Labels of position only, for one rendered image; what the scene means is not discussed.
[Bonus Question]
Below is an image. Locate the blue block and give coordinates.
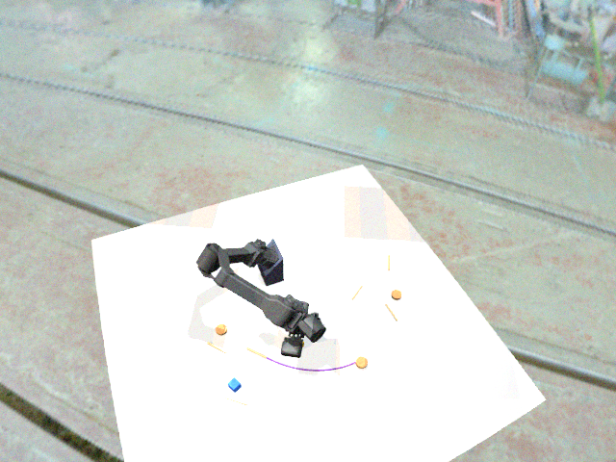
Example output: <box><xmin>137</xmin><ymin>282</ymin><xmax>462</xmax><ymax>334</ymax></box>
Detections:
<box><xmin>227</xmin><ymin>377</ymin><xmax>242</xmax><ymax>394</ymax></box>

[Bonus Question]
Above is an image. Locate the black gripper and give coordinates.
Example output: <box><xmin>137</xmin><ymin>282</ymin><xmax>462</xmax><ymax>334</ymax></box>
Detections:
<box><xmin>281</xmin><ymin>301</ymin><xmax>309</xmax><ymax>358</ymax></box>

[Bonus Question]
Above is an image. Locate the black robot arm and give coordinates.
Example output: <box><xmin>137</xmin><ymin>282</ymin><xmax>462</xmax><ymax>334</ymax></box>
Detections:
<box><xmin>195</xmin><ymin>239</ymin><xmax>327</xmax><ymax>343</ymax></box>

